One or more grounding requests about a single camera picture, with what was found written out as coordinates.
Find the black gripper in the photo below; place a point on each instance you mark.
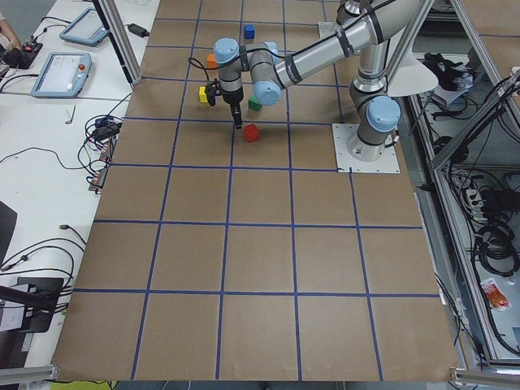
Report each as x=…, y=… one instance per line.
x=232, y=98

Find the blue wooden block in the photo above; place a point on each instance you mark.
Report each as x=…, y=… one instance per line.
x=249, y=31

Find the yellow wooden block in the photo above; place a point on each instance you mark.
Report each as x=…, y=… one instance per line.
x=202, y=95

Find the orange wooden block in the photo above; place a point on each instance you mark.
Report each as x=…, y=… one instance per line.
x=211, y=61

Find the allen key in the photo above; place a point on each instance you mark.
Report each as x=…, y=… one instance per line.
x=70, y=114

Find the aluminium frame post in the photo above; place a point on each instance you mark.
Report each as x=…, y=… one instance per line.
x=112, y=23

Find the white chair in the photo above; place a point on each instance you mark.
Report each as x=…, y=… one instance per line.
x=412, y=77

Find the green wooden block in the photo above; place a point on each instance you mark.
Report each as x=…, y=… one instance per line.
x=254, y=104

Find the black power adapter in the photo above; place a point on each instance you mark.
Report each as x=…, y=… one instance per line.
x=138, y=30

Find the red wooden block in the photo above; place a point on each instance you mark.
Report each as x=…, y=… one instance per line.
x=251, y=133

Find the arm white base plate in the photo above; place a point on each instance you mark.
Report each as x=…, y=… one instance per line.
x=353, y=156

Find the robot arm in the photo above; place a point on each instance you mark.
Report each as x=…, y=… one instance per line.
x=378, y=33

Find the far teach pendant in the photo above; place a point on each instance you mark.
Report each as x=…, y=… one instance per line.
x=86, y=29

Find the teach pendant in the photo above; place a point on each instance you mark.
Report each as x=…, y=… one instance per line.
x=63, y=75
x=86, y=29

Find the orange snack packet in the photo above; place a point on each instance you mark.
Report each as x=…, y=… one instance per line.
x=494, y=295

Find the near teach pendant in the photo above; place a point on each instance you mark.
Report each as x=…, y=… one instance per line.
x=63, y=75

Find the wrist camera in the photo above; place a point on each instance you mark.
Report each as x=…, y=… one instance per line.
x=212, y=91

